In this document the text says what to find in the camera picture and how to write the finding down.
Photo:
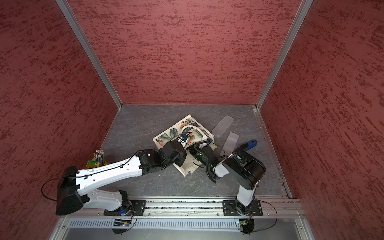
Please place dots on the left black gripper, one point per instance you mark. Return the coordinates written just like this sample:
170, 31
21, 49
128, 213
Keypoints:
182, 157

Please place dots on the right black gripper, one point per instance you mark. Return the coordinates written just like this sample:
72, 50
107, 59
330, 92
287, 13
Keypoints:
196, 146

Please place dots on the cream canvas tote bag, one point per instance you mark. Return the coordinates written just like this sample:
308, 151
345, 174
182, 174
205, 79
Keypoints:
195, 133

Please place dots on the frosted translucent pencil case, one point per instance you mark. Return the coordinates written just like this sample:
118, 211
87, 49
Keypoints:
222, 126

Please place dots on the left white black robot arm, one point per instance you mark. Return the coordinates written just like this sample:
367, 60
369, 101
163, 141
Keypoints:
81, 189

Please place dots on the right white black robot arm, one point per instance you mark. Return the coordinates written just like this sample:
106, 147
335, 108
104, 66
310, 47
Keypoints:
247, 170

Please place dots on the yellow pencil cup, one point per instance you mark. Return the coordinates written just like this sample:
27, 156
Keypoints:
97, 161

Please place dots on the blue black stapler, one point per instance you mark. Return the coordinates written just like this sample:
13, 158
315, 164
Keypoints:
249, 145

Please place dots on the right small circuit board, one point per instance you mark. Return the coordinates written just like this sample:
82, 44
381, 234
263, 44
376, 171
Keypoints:
242, 223

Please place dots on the small circuit board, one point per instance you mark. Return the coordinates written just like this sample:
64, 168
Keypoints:
242, 223
121, 223

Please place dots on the left small circuit board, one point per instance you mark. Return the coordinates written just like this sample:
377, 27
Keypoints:
121, 223

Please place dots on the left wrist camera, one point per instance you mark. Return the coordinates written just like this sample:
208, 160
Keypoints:
183, 139

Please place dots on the aluminium front rail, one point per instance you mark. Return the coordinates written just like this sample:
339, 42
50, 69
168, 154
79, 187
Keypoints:
213, 207

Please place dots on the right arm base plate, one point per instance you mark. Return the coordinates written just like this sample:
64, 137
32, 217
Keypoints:
235, 208

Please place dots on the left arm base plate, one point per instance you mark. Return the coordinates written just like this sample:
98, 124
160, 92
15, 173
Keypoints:
133, 208

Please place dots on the left aluminium corner post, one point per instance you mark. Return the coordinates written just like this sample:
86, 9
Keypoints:
79, 33

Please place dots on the aluminium corner post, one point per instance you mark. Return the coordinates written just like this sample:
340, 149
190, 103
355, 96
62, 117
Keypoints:
79, 33
291, 35

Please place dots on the right aluminium corner post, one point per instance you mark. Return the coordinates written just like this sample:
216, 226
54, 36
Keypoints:
291, 35

